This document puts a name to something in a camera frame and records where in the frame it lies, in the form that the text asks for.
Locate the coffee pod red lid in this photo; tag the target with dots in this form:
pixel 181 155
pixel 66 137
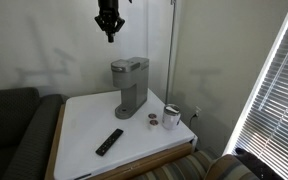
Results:
pixel 154 123

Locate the white window blinds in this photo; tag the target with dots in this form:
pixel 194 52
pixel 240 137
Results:
pixel 277 100

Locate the black remote control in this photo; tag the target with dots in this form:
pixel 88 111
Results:
pixel 109 142

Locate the small brown coffee pod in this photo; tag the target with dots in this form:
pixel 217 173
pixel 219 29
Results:
pixel 152 116

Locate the grey coffee maker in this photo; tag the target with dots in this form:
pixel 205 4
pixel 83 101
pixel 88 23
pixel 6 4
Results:
pixel 134 90

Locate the white wall outlet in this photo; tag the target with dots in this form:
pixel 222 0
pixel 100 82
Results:
pixel 197 111

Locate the white steel tumbler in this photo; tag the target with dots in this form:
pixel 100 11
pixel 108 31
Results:
pixel 170 118

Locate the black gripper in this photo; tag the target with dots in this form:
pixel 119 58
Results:
pixel 108 6

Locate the silver lamp pole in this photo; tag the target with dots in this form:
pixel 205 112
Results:
pixel 170 50

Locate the striped sofa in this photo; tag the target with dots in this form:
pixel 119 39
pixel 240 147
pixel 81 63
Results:
pixel 184 168

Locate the dark grey sofa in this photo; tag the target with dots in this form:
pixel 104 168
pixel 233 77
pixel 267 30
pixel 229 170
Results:
pixel 14 133

